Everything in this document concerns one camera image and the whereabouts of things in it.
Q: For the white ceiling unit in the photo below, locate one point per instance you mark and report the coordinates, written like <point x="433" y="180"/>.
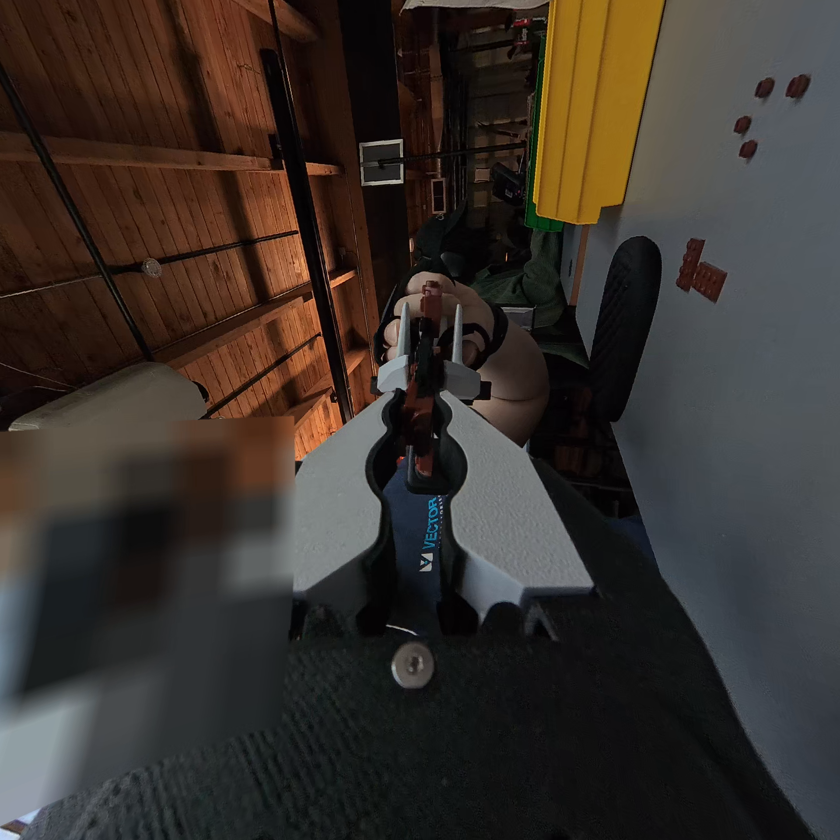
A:
<point x="111" y="397"/>

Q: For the brown toy brick assembly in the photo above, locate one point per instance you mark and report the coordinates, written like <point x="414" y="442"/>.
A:
<point x="431" y="305"/>

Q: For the person's left forearm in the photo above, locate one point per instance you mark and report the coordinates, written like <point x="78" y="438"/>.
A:
<point x="518" y="394"/>

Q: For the grey desk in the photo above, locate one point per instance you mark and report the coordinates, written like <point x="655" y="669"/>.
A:
<point x="754" y="394"/>

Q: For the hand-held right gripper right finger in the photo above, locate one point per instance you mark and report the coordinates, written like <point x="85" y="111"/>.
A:
<point x="512" y="525"/>

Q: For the black office chair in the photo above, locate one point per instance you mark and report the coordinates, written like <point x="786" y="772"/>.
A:
<point x="627" y="328"/>

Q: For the small brown round brick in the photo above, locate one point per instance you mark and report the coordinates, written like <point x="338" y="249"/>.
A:
<point x="797" y="86"/>
<point x="764" y="87"/>
<point x="742" y="124"/>
<point x="748" y="149"/>

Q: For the green plastic bin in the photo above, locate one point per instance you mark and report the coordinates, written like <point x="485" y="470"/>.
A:
<point x="535" y="164"/>

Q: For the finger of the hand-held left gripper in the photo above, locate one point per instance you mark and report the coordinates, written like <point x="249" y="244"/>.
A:
<point x="396" y="375"/>
<point x="463" y="380"/>

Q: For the white framed ceiling panel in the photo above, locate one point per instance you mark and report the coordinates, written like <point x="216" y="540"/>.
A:
<point x="380" y="163"/>

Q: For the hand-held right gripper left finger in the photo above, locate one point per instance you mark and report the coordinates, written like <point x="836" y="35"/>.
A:
<point x="334" y="512"/>

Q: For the person's left hand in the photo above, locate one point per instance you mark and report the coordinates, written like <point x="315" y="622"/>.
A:
<point x="476" y="308"/>

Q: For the yellow plastic bin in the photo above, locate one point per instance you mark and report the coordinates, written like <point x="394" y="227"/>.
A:
<point x="590" y="98"/>

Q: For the brown flat brick plate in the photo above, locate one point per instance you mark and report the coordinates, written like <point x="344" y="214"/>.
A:
<point x="712" y="282"/>
<point x="690" y="262"/>

